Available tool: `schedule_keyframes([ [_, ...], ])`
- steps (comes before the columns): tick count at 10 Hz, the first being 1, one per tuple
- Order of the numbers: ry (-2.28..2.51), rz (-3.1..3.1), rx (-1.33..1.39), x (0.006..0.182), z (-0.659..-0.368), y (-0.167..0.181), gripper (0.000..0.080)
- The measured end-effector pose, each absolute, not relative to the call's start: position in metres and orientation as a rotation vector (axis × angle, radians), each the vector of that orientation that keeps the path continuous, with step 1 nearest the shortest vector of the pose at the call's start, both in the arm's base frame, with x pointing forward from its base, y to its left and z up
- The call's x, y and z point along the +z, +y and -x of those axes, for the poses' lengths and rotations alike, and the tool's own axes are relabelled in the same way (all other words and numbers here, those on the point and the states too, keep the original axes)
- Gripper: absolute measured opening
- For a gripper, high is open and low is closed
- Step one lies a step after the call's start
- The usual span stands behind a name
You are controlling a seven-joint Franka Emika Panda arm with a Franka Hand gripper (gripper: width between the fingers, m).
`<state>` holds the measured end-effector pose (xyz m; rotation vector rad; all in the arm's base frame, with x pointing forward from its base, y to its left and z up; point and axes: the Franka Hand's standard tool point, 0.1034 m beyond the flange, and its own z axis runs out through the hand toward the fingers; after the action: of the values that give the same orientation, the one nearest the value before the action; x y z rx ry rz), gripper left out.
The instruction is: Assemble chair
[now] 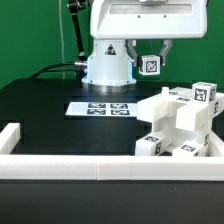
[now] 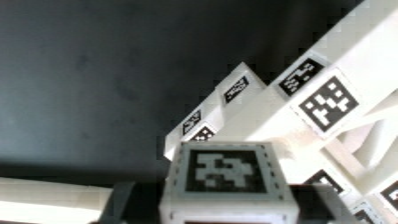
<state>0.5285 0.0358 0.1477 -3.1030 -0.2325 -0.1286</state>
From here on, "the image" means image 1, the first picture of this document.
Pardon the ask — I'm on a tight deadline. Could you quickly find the white tagged cube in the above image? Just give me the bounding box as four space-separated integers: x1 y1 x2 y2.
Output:
138 55 160 76
192 82 217 103

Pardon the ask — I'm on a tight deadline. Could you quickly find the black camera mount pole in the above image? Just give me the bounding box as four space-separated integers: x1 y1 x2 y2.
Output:
67 0 89 61

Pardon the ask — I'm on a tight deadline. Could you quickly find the white U-shaped fence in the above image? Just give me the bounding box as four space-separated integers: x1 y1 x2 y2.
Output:
0 123 224 181

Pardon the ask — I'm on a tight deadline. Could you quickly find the white chair back frame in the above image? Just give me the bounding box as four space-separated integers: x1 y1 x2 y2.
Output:
137 87 224 132

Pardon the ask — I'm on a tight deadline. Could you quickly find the black cable bundle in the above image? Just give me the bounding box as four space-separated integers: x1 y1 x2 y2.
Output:
29 60 88 80

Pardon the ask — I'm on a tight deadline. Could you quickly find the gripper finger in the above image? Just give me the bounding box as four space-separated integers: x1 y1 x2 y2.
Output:
159 40 172 66
127 40 139 67

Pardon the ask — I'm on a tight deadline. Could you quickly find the white marker sheet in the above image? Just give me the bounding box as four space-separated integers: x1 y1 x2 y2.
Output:
66 102 137 117

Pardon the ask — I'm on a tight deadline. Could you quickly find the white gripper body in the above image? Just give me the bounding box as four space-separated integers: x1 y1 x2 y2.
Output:
90 0 207 40

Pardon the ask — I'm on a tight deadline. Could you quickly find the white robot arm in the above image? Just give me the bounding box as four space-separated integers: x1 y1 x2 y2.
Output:
82 0 207 92

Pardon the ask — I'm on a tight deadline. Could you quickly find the white chair seat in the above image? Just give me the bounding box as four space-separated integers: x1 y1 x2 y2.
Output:
151 87 218 157

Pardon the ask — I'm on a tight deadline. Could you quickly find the white hanging cable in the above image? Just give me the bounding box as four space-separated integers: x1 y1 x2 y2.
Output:
58 0 66 80

